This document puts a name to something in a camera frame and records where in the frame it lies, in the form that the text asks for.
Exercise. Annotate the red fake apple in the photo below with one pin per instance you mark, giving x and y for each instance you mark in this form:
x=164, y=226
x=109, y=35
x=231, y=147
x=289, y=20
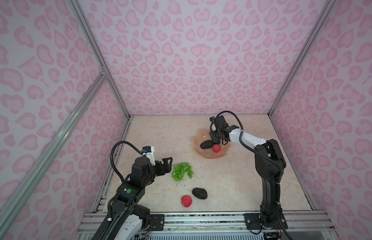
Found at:
x=186, y=201
x=216, y=148

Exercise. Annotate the green fake grape bunch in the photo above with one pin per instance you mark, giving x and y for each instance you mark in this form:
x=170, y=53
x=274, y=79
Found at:
x=181, y=171

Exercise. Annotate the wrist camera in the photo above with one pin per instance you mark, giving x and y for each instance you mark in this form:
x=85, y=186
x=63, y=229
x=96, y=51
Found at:
x=148, y=151
x=212, y=123

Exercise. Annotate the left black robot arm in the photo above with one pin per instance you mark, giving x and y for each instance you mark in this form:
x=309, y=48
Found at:
x=125, y=217

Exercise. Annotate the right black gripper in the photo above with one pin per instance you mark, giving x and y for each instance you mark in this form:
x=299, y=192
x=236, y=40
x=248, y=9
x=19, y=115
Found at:
x=212, y=134

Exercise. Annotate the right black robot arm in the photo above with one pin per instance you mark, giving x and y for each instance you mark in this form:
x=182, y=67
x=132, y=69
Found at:
x=269, y=163

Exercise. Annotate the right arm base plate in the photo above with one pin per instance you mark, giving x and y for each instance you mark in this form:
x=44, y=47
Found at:
x=253, y=221

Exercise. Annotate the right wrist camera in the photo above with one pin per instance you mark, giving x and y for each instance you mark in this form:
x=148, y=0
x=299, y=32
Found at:
x=212, y=123

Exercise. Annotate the pink flower-shaped fruit bowl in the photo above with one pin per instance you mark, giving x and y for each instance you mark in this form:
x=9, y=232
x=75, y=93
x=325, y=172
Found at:
x=202, y=136

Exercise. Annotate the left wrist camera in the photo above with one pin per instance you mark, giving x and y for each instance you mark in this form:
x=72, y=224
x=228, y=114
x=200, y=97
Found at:
x=148, y=151

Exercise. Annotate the aluminium front rail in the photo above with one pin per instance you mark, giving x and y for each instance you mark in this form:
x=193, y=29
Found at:
x=302, y=225

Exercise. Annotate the dark fake avocado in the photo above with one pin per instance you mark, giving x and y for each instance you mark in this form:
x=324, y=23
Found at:
x=208, y=144
x=200, y=193

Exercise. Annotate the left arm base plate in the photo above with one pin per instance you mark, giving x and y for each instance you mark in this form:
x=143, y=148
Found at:
x=154, y=222

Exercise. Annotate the left diagonal aluminium frame bar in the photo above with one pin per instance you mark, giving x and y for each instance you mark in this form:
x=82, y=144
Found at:
x=15, y=204

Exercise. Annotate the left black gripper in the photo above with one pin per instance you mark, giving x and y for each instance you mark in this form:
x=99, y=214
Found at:
x=167, y=167

